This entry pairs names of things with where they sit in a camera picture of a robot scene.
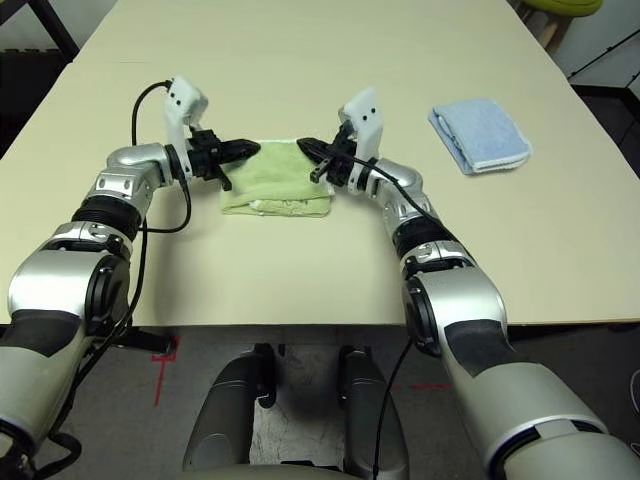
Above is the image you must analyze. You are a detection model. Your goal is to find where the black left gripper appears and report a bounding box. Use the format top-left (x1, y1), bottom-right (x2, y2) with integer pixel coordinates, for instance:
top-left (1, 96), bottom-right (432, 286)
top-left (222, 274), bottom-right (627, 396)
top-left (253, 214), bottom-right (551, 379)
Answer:
top-left (185, 127), bottom-right (262, 192)

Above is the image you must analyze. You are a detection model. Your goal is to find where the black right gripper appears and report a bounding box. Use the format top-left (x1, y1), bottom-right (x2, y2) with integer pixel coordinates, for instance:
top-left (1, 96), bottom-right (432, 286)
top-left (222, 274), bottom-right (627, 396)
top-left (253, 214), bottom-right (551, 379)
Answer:
top-left (296, 123), bottom-right (359, 189)

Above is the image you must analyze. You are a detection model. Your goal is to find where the green towel with white trim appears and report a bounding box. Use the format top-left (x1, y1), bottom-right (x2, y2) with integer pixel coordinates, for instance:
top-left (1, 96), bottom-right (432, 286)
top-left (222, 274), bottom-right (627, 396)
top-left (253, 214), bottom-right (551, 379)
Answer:
top-left (219, 139), bottom-right (335, 219)

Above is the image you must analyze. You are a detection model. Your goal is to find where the folded light blue towel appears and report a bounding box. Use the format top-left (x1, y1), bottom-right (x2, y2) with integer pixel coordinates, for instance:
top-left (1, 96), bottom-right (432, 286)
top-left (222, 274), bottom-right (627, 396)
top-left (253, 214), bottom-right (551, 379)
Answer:
top-left (427, 97), bottom-right (534, 176)

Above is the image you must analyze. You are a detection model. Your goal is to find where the grey right robot leg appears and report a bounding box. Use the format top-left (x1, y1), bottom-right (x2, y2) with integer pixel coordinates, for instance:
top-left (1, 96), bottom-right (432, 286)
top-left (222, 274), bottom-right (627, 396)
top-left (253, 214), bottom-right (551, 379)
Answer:
top-left (337, 344), bottom-right (409, 477)

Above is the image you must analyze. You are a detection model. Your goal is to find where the lime green chair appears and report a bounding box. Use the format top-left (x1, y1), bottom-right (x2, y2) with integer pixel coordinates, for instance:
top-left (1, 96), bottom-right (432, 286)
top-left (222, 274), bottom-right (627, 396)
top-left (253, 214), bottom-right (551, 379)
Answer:
top-left (517, 0), bottom-right (605, 47)

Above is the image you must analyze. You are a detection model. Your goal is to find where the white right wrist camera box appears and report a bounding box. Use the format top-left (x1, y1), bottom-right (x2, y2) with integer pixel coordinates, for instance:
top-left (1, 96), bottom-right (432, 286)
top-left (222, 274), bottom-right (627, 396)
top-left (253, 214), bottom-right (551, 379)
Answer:
top-left (335, 85), bottom-right (385, 194)

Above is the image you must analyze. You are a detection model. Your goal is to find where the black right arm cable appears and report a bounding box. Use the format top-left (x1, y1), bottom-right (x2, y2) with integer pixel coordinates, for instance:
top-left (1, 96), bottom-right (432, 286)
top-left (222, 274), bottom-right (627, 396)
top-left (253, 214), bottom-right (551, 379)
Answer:
top-left (324, 152), bottom-right (444, 224)

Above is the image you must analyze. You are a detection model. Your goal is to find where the long black power cable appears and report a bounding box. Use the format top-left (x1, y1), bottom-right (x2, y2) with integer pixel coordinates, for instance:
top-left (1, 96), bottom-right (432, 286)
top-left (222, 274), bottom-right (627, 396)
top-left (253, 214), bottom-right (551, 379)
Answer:
top-left (372, 338), bottom-right (414, 480)

